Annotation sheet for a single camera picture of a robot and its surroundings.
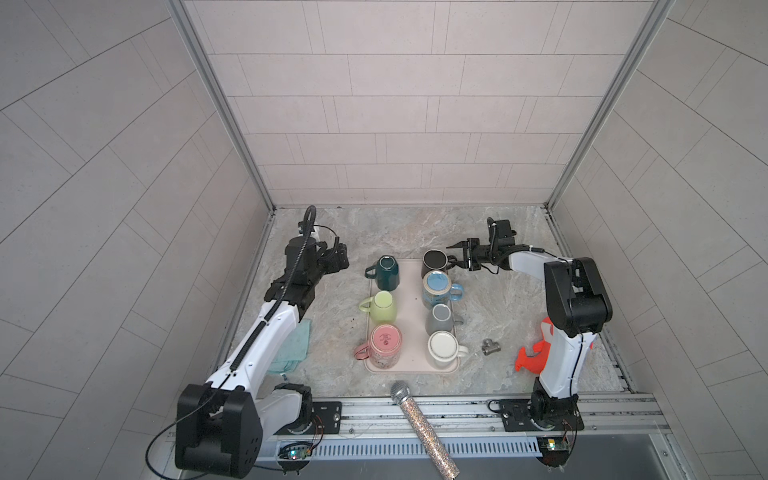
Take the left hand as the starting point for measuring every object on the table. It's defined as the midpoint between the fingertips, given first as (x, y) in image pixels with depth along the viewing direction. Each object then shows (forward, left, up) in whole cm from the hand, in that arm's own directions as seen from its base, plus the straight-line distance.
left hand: (339, 242), depth 82 cm
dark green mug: (-4, -13, -10) cm, 16 cm away
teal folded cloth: (-24, +12, -18) cm, 32 cm away
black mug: (+2, -28, -11) cm, 31 cm away
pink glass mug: (-26, -13, -7) cm, 30 cm away
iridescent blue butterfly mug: (-9, -27, -9) cm, 30 cm away
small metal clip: (-22, -42, -17) cm, 50 cm away
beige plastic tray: (-15, -20, -20) cm, 33 cm away
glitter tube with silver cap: (-42, -23, -15) cm, 50 cm away
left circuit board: (-46, +6, -15) cm, 48 cm away
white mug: (-25, -28, -12) cm, 39 cm away
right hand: (+6, -32, -11) cm, 34 cm away
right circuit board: (-45, -53, -19) cm, 72 cm away
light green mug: (-15, -12, -9) cm, 21 cm away
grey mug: (-18, -27, -10) cm, 34 cm away
